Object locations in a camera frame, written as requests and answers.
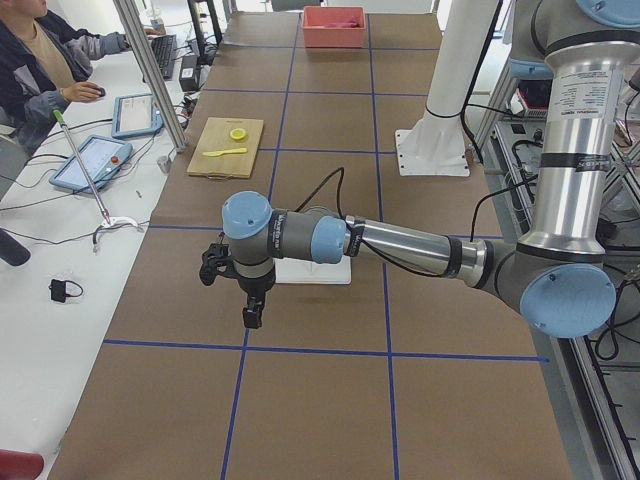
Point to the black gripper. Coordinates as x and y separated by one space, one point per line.
253 286

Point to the pink red towel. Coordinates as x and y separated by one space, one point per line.
343 23

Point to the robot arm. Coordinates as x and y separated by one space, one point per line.
553 275

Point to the white rectangular tray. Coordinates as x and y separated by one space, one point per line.
293 271

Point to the yellow plastic knife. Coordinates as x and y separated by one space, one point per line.
219 153

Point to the yellow lemon slices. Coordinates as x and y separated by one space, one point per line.
238 134

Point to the wooden cutting board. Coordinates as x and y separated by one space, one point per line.
215 136

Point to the small black clip device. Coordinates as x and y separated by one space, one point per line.
62 290

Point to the near teach pendant tablet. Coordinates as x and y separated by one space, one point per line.
102 156

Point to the teach pendant tablet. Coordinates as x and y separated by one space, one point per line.
102 156
135 116

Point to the far teach pendant tablet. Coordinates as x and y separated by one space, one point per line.
135 116

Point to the black power adapter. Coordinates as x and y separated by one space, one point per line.
189 73

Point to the black keyboard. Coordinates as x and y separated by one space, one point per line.
164 50

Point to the red object at corner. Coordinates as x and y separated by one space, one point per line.
15 465

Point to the pink plastic bin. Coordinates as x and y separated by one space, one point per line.
315 36

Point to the paper coffee cup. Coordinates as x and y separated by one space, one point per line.
156 21

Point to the seated person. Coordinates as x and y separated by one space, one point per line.
46 66

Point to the green handled reacher stick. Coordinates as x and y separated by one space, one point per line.
109 221

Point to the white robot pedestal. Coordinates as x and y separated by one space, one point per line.
435 145

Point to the aluminium frame post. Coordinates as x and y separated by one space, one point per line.
145 58

